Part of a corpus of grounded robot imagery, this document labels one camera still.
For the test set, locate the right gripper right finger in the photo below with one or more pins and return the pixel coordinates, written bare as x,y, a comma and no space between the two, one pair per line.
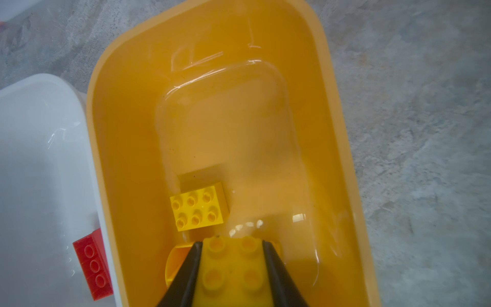
283,289

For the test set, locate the yellow round lego piece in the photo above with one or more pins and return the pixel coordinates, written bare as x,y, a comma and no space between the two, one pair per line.
175,260

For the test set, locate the red lego brick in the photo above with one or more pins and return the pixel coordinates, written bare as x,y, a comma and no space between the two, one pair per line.
92,258

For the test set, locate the white plastic bin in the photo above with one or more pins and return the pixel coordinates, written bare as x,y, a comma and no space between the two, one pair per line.
49,194

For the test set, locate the yellow lego brick front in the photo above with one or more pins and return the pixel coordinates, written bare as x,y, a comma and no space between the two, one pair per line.
232,272

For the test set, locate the yellow plastic bin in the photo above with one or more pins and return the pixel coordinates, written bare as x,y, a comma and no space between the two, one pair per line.
237,92

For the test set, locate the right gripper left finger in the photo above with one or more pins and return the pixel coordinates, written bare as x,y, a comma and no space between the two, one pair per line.
181,291

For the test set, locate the yellow lego brick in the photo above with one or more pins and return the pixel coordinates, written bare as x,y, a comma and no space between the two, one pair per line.
200,208
232,272

